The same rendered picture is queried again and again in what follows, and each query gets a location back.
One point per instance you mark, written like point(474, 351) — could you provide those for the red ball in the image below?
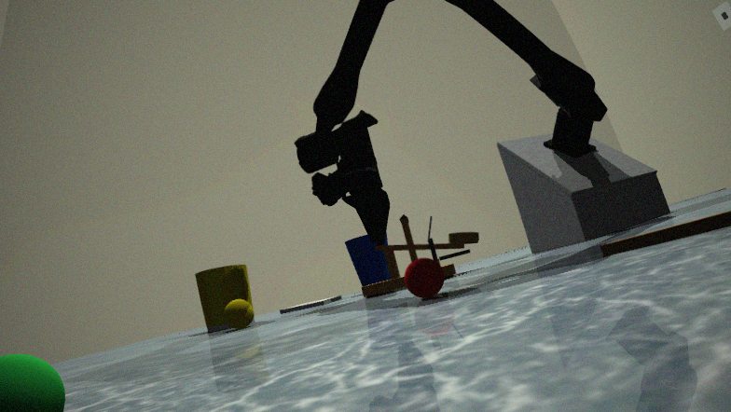
point(424, 277)

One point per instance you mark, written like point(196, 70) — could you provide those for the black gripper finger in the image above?
point(368, 204)
point(383, 223)

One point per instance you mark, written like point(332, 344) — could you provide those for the green ball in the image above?
point(29, 384)

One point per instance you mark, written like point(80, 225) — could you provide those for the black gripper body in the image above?
point(361, 171)

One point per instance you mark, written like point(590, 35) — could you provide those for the yellow ball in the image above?
point(238, 314)

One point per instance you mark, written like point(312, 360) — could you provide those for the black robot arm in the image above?
point(567, 85)

